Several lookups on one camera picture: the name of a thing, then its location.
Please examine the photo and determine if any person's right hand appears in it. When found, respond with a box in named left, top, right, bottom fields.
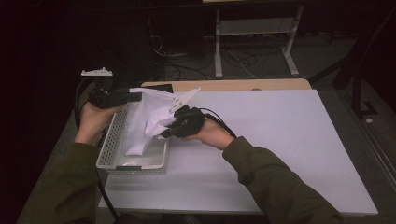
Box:
left=182, top=117, right=236, bottom=152

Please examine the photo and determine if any beige wooden table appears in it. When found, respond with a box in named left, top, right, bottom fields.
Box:
left=140, top=77, right=313, bottom=93

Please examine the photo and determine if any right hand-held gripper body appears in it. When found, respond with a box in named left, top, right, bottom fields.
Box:
left=168, top=86, right=206, bottom=140

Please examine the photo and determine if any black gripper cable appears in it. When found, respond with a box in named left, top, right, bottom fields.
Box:
left=73, top=77, right=120, bottom=221
left=197, top=106, right=238, bottom=140

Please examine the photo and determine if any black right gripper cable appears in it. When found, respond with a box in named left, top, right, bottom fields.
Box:
left=197, top=106, right=238, bottom=140

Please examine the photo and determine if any tangle of floor cables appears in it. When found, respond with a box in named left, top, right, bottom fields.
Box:
left=148, top=32, right=260, bottom=82

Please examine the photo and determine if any white perforated plastic basket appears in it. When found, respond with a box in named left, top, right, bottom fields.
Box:
left=95, top=106, right=171, bottom=175

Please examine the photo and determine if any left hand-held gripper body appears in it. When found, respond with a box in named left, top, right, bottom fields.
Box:
left=80, top=66, right=131, bottom=110

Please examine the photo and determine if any white metal desk frame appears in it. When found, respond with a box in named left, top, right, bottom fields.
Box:
left=213, top=4, right=305, bottom=79

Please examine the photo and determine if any person's left hand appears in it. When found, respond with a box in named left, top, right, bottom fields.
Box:
left=74, top=100, right=128, bottom=147

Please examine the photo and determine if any black metal stand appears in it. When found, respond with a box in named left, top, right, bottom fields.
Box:
left=309, top=7, right=396, bottom=119

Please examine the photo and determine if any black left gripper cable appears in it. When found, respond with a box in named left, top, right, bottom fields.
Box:
left=73, top=77, right=120, bottom=221

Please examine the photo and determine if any white cloth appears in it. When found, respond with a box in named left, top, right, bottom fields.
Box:
left=122, top=87, right=189, bottom=157

